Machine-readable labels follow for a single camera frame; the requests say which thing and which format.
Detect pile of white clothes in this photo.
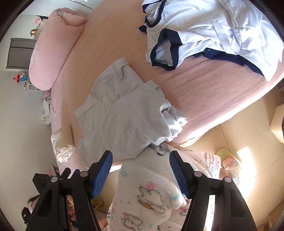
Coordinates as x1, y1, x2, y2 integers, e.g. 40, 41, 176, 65
40, 96, 52, 126

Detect cream waste bin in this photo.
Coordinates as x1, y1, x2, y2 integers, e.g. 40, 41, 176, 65
270, 104, 284, 143

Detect white collared shirt navy cuffs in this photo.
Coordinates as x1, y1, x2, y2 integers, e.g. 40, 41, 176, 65
75, 58, 188, 163

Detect light green slipper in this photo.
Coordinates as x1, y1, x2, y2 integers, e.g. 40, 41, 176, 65
216, 148, 244, 186

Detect pink rolled quilt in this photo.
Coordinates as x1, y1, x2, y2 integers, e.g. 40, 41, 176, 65
29, 7, 87, 91

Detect white printed fleece pajamas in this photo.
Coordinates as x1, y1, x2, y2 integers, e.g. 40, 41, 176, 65
106, 143, 222, 231

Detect white shirt with navy trim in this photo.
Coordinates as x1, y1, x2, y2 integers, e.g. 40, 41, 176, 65
139, 0, 284, 81

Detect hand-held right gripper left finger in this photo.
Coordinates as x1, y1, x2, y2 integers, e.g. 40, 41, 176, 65
25, 151, 113, 231

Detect yellow wire rack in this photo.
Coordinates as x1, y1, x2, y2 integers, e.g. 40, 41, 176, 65
91, 195, 105, 210

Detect grey door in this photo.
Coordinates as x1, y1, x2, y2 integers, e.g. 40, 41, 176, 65
6, 37, 37, 69

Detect red plush toy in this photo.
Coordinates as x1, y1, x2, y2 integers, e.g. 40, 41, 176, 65
13, 72, 28, 84

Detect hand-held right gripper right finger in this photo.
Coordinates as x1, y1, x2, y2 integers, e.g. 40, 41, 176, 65
169, 151, 258, 231

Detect cream folded cloth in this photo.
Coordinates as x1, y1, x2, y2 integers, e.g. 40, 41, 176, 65
51, 125, 75, 163

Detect person's left hand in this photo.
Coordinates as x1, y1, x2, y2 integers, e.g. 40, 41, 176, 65
68, 196, 78, 222

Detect bed with pink sheet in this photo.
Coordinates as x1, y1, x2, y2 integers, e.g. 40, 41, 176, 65
49, 0, 284, 171

